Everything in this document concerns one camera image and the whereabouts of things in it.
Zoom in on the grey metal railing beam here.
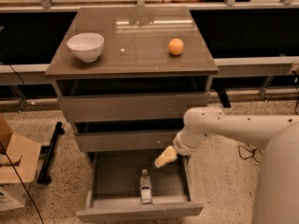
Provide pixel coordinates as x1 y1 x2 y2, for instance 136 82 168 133
0 56 299 86

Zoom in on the clear plastic water bottle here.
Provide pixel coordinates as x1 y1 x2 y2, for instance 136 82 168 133
139 169 152 204

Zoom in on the grey middle drawer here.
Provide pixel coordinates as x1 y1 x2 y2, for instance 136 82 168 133
75 118 184 152

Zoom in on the tangled black cable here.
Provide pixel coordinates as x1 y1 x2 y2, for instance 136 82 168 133
237 143 264 165

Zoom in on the grey top drawer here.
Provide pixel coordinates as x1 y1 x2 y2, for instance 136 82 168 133
55 77 212 123

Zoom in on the black left stand foot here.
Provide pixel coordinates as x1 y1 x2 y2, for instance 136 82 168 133
36 121 64 185

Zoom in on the black cable at left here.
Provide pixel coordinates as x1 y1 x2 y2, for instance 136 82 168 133
0 54 45 224

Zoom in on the orange fruit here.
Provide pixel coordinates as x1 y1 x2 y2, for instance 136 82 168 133
168 38 184 55

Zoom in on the grey bottom drawer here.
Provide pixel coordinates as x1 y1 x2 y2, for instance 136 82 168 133
77 149 203 223

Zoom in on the grey drawer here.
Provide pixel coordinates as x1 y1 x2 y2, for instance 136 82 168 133
75 118 184 152
77 149 203 223
55 77 212 123

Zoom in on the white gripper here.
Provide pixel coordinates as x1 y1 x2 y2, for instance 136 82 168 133
154 133 193 168

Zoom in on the grey drawer cabinet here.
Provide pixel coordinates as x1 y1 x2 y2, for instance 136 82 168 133
44 6 220 170

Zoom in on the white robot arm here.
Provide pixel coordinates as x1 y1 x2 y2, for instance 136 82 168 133
154 106 299 224

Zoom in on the cardboard box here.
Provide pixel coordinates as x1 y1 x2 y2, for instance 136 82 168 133
0 118 41 212

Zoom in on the white ceramic bowl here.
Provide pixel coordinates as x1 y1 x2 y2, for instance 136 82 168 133
66 33 105 63

